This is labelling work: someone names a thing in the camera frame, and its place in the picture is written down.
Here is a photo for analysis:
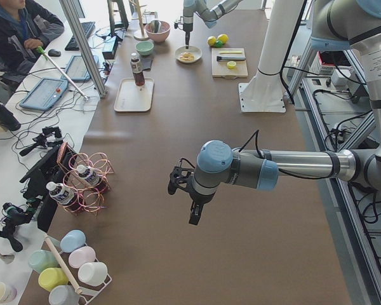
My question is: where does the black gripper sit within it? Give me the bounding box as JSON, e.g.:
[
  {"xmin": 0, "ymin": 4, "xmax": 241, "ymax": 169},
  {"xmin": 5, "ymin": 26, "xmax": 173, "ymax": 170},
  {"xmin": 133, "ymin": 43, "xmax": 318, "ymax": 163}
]
[
  {"xmin": 189, "ymin": 200, "xmax": 205, "ymax": 226},
  {"xmin": 185, "ymin": 32, "xmax": 191, "ymax": 46}
]

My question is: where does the braided donut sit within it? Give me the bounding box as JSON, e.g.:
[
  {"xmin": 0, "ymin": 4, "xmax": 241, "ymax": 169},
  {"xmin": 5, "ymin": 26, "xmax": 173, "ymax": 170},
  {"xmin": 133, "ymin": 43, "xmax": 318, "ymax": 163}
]
[{"xmin": 179, "ymin": 52, "xmax": 194, "ymax": 62}]

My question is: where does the cream serving tray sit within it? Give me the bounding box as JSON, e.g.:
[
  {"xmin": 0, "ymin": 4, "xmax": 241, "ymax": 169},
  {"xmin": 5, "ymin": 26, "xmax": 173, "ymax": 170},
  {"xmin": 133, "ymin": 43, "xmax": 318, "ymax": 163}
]
[{"xmin": 114, "ymin": 78, "xmax": 154, "ymax": 112}]

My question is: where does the yellow lemon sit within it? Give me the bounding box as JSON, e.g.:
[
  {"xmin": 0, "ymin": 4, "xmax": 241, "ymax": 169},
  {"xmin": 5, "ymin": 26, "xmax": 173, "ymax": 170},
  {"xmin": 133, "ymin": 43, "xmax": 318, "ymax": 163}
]
[
  {"xmin": 217, "ymin": 34, "xmax": 229, "ymax": 44},
  {"xmin": 207, "ymin": 36, "xmax": 217, "ymax": 46}
]

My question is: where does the white plate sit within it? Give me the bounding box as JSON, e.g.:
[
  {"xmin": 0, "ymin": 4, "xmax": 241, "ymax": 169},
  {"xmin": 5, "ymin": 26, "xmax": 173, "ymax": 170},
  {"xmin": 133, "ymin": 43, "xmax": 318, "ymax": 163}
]
[{"xmin": 175, "ymin": 46, "xmax": 202, "ymax": 64}]

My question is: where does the pink bowl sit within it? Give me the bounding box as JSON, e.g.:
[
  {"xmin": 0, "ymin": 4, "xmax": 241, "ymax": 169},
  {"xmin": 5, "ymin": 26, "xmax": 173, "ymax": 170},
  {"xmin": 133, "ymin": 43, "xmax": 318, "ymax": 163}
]
[{"xmin": 145, "ymin": 20, "xmax": 171, "ymax": 43}]

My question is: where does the metal scoop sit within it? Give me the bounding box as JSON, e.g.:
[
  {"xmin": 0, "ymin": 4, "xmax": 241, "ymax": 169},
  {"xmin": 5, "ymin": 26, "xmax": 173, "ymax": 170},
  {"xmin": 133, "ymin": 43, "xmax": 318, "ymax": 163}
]
[{"xmin": 150, "ymin": 19, "xmax": 161, "ymax": 33}]

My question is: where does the green lime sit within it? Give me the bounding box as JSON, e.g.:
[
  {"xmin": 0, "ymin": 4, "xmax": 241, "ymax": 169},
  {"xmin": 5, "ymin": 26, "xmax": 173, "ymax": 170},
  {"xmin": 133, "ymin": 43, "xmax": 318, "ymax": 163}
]
[{"xmin": 215, "ymin": 41, "xmax": 224, "ymax": 48}]

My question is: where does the yellow plastic knife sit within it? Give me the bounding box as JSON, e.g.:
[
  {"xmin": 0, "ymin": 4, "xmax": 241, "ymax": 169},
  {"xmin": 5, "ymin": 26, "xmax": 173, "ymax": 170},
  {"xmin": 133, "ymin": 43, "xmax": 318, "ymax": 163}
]
[{"xmin": 219, "ymin": 50, "xmax": 243, "ymax": 55}]

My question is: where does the green bowl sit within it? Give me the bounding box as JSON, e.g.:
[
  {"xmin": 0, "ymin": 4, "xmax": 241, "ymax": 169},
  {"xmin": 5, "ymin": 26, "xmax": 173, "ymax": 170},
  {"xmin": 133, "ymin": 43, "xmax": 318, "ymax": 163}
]
[{"xmin": 135, "ymin": 41, "xmax": 154, "ymax": 56}]

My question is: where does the wooden mug tree stand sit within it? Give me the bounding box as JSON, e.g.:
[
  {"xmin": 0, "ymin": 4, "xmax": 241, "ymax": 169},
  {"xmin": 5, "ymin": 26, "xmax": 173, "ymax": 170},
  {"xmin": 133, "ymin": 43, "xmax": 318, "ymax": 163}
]
[{"xmin": 129, "ymin": 0, "xmax": 149, "ymax": 41}]

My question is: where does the wooden cutting board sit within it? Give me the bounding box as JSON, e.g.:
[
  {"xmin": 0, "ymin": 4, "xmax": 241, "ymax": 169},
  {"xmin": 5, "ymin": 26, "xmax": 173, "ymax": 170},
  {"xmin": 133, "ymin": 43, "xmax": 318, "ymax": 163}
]
[{"xmin": 211, "ymin": 48, "xmax": 248, "ymax": 78}]

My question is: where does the steel muddler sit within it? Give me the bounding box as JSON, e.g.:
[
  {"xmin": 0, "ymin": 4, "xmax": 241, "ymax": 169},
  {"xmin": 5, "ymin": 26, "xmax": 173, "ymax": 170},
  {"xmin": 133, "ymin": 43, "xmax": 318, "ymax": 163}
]
[{"xmin": 216, "ymin": 55, "xmax": 246, "ymax": 62}]

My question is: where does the grey folded cloth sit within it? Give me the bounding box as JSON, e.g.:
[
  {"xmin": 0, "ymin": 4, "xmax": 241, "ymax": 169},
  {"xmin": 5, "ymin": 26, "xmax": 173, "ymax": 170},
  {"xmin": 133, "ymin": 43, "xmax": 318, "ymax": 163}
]
[{"xmin": 141, "ymin": 57, "xmax": 153, "ymax": 71}]

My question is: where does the lemon half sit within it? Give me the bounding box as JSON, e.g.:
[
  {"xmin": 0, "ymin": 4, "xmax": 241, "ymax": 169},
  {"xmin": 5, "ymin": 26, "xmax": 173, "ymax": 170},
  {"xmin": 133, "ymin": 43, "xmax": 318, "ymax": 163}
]
[{"xmin": 226, "ymin": 61, "xmax": 237, "ymax": 69}]

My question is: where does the dark tea bottle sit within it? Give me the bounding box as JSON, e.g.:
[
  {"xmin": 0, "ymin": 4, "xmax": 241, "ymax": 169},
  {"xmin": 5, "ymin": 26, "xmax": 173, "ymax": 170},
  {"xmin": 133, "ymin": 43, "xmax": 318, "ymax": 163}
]
[{"xmin": 130, "ymin": 52, "xmax": 145, "ymax": 86}]

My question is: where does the bottle in rack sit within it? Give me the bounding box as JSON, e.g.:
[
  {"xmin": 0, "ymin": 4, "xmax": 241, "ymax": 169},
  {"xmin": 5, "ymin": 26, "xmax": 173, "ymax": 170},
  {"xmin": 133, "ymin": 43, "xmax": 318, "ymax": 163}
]
[
  {"xmin": 76, "ymin": 164, "xmax": 109, "ymax": 194},
  {"xmin": 46, "ymin": 181, "xmax": 82, "ymax": 213}
]

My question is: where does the black keyboard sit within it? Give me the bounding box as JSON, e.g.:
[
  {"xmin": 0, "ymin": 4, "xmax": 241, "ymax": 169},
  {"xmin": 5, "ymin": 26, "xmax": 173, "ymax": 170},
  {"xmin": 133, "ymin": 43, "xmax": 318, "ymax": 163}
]
[{"xmin": 64, "ymin": 21, "xmax": 97, "ymax": 51}]

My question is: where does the blue teach pendant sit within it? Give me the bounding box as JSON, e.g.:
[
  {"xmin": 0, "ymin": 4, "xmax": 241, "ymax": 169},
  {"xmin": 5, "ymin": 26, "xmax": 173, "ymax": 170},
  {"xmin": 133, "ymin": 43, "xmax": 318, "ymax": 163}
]
[
  {"xmin": 19, "ymin": 78, "xmax": 68, "ymax": 111},
  {"xmin": 65, "ymin": 55, "xmax": 91, "ymax": 83}
]

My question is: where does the pink cup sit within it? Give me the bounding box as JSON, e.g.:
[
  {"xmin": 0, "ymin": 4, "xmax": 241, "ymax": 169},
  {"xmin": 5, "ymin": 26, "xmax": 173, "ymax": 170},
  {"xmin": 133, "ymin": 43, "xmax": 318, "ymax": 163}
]
[{"xmin": 69, "ymin": 246, "xmax": 96, "ymax": 269}]

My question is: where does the white cup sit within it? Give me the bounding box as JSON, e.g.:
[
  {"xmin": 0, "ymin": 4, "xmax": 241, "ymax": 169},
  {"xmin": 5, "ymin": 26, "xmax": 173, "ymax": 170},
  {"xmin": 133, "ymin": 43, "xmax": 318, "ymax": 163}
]
[{"xmin": 77, "ymin": 262, "xmax": 108, "ymax": 287}]

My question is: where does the blue cup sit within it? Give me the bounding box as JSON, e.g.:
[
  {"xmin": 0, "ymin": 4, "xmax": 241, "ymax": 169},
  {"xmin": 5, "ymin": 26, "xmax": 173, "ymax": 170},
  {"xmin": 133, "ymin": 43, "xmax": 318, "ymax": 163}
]
[{"xmin": 60, "ymin": 229, "xmax": 86, "ymax": 253}]

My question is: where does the computer mouse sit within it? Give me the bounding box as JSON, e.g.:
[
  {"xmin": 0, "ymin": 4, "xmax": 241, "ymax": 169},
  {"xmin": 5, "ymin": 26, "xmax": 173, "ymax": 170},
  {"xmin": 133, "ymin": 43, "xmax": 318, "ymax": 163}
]
[{"xmin": 48, "ymin": 49, "xmax": 62, "ymax": 57}]

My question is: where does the grey cup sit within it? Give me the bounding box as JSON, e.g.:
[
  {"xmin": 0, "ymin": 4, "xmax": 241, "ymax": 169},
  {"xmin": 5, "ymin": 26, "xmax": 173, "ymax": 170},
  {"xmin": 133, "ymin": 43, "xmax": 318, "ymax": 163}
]
[{"xmin": 48, "ymin": 285, "xmax": 79, "ymax": 305}]

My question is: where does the yellow cup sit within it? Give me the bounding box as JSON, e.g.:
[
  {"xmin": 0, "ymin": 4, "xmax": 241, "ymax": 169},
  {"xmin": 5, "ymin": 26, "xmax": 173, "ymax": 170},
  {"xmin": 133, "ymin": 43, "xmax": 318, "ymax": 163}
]
[{"xmin": 38, "ymin": 268, "xmax": 69, "ymax": 292}]

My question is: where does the green cup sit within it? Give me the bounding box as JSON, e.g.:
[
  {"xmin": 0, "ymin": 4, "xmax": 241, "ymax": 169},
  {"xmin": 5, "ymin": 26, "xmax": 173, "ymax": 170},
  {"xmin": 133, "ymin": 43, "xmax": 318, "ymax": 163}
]
[{"xmin": 28, "ymin": 250, "xmax": 58, "ymax": 274}]

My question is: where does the person in dark jacket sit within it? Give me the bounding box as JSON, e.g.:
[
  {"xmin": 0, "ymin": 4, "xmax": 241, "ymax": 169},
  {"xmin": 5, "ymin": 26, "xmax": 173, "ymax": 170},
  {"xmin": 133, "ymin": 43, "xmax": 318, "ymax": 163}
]
[{"xmin": 0, "ymin": 1, "xmax": 64, "ymax": 85}]

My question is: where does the black thermos bottle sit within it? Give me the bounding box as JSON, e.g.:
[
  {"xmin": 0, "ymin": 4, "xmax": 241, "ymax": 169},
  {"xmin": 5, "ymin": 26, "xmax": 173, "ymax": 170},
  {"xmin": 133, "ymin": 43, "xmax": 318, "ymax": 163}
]
[{"xmin": 0, "ymin": 102, "xmax": 21, "ymax": 131}]

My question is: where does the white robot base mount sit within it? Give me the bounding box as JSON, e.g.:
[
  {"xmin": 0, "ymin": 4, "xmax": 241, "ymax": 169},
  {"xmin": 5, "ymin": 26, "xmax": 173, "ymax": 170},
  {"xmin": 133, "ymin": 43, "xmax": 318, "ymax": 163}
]
[{"xmin": 239, "ymin": 1, "xmax": 306, "ymax": 113}]

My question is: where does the copper wire bottle rack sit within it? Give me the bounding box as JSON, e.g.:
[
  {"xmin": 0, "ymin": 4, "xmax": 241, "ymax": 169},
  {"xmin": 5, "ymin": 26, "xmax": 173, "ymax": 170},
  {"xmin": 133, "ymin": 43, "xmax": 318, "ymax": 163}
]
[{"xmin": 57, "ymin": 143, "xmax": 114, "ymax": 215}]

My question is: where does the aluminium frame post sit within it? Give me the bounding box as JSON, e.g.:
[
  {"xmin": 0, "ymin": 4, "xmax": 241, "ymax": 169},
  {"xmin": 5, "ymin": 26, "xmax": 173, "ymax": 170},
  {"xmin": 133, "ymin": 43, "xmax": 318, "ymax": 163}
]
[{"xmin": 59, "ymin": 0, "xmax": 107, "ymax": 98}]

